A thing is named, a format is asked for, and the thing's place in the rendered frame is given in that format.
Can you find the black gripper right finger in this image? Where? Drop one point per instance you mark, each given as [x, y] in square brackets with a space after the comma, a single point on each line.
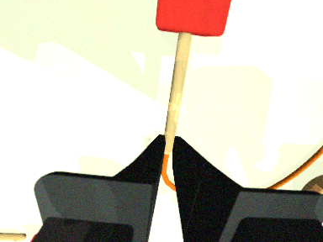
[211, 205]

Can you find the tan round wooden disc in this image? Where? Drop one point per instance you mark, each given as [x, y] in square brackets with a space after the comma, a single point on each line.
[315, 184]

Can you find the red cube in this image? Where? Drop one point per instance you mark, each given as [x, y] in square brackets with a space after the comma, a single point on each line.
[198, 17]

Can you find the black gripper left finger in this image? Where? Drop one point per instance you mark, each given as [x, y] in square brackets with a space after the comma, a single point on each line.
[129, 197]

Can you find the orange string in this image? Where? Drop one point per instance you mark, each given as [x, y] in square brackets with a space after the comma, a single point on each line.
[184, 41]

